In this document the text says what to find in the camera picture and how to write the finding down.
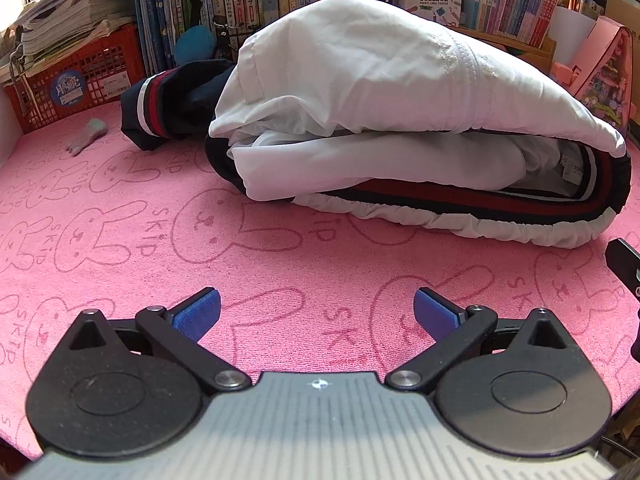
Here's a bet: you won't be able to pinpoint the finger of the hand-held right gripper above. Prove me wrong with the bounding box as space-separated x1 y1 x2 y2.
605 237 640 302

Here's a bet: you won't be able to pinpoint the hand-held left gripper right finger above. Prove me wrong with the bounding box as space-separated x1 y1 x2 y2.
385 287 571 393

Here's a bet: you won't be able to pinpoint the white paper board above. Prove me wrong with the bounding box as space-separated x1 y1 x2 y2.
552 6 601 66

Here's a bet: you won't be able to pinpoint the blue plush ball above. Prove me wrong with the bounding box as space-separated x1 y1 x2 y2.
174 25 216 61

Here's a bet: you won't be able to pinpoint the stack of papers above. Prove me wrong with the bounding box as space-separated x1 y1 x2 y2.
10 0 138 86

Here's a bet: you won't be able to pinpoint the cardboard box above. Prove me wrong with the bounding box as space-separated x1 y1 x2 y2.
605 0 640 28

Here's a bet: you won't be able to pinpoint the wooden drawer organizer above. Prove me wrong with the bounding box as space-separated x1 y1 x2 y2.
457 25 557 72

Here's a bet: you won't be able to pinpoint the pink rabbit print towel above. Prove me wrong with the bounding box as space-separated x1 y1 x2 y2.
0 95 640 461

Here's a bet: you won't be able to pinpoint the white printed carton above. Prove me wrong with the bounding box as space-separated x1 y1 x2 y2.
395 0 463 28

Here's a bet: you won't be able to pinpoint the row of pink spined books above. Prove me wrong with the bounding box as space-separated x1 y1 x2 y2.
460 0 566 48

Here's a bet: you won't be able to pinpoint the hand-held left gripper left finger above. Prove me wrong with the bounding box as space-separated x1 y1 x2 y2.
62 287 252 392

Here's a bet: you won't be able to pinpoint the white and navy jacket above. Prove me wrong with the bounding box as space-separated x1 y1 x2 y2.
121 0 632 250

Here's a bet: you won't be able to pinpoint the pink printed case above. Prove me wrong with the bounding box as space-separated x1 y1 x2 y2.
552 16 636 136

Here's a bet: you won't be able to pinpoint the red plastic crate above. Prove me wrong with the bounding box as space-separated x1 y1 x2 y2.
4 22 148 135

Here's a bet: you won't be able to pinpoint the miniature black bicycle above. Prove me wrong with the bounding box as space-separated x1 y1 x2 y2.
211 16 243 61

